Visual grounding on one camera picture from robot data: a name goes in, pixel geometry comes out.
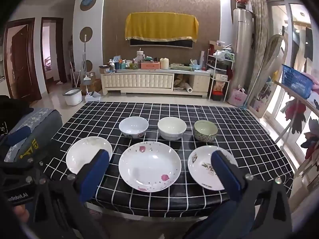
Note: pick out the pink floral white plate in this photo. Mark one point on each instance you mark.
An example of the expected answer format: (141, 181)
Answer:
(149, 164)

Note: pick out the green folded mat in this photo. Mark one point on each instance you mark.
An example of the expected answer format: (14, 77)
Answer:
(179, 67)

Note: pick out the pink storage box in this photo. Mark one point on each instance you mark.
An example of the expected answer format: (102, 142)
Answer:
(150, 65)

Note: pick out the clothes drying rack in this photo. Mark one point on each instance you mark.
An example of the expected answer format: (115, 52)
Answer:
(291, 90)

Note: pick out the white bucket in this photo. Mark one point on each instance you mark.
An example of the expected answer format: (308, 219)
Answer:
(72, 98)

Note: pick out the white bowl with pink flowers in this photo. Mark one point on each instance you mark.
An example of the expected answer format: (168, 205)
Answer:
(133, 125)

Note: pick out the beige arched frame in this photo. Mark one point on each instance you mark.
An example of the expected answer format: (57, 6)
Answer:
(271, 54)

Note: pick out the plain white plate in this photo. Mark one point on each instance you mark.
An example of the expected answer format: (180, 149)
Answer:
(82, 154)

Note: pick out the black checked tablecloth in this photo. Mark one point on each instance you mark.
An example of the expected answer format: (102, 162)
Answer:
(174, 112)

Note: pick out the cardboard boxes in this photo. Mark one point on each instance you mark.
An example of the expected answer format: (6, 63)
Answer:
(96, 84)

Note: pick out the silver standing air conditioner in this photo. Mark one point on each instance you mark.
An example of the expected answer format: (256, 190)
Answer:
(243, 42)

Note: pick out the yellow cloth cover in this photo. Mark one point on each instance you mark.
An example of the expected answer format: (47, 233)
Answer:
(162, 26)

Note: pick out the dark wooden door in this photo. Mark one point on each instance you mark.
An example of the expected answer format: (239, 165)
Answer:
(21, 62)

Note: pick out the round brown wall decoration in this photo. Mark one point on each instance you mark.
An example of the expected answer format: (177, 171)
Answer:
(86, 33)
(89, 65)

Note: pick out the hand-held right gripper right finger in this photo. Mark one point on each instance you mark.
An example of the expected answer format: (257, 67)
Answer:
(224, 176)

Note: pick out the small open cardboard box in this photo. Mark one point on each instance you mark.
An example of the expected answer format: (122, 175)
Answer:
(104, 69)

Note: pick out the white dustpan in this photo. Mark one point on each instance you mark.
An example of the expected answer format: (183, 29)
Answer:
(92, 97)

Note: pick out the cream canister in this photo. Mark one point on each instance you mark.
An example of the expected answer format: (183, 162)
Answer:
(164, 63)

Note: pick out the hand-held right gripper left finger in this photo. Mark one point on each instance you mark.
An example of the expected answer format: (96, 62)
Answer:
(96, 174)

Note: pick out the hanging red and dark clothes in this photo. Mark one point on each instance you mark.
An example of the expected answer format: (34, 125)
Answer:
(296, 114)

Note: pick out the sofa with grey-blue cover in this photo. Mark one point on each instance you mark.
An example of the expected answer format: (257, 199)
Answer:
(42, 124)

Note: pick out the white mop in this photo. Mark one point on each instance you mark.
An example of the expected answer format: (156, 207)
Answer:
(86, 54)

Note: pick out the black television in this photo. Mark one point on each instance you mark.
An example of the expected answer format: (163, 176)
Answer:
(162, 43)

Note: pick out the round wall decoration blue centre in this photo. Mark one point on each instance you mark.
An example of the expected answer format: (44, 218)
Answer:
(88, 2)

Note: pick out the brown floral white plate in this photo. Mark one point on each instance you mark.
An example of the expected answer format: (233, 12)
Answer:
(199, 171)

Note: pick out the cream bowl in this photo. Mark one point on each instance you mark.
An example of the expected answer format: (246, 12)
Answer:
(172, 127)

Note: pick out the person's left hand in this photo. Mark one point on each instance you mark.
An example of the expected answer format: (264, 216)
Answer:
(21, 212)

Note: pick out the cream tv cabinet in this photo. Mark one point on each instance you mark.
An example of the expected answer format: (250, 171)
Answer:
(139, 81)

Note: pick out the beige patterned curtain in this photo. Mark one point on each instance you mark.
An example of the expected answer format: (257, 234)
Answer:
(259, 29)

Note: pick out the dark wooden doorway frame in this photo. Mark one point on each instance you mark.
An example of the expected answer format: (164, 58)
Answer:
(59, 49)

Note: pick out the pink bag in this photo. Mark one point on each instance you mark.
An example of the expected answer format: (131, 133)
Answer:
(236, 98)

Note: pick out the green patterned bowl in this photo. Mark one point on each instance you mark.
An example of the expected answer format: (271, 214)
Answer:
(205, 129)

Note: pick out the white paper roll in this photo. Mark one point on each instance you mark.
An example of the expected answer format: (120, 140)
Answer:
(188, 88)

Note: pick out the white tumbler with straw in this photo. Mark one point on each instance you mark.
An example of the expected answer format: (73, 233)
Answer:
(140, 55)

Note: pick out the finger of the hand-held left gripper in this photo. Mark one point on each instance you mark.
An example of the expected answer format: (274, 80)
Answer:
(57, 159)
(18, 135)

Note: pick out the light blue basin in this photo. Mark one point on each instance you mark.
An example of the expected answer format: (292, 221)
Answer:
(196, 67)

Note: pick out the glass balcony door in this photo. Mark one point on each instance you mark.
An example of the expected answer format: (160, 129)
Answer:
(279, 54)

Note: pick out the blue plastic basket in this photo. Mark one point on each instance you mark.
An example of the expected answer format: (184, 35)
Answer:
(296, 79)

